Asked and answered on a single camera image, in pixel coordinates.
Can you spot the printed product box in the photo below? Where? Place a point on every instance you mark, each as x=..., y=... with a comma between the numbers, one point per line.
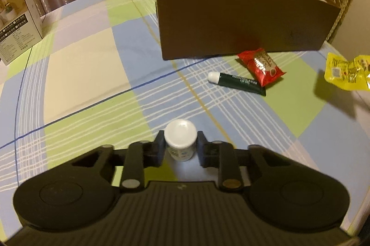
x=17, y=32

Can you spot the dark green tube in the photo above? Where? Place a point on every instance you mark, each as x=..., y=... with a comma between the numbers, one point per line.
x=242, y=83

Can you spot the yellow snack packet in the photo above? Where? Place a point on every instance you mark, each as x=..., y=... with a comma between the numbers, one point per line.
x=344, y=72

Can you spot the plaid tablecloth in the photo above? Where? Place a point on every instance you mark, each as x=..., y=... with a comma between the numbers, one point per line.
x=86, y=75

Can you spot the small white bottle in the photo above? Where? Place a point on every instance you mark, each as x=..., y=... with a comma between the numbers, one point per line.
x=180, y=133

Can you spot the brown cardboard box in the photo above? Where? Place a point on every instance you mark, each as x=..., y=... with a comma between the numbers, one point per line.
x=231, y=20

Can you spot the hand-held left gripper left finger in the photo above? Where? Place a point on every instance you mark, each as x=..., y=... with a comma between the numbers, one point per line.
x=160, y=147

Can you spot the red snack packet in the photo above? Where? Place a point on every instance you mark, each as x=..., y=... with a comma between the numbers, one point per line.
x=260, y=67

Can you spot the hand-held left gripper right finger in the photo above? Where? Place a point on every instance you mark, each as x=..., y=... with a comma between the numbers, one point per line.
x=203, y=149

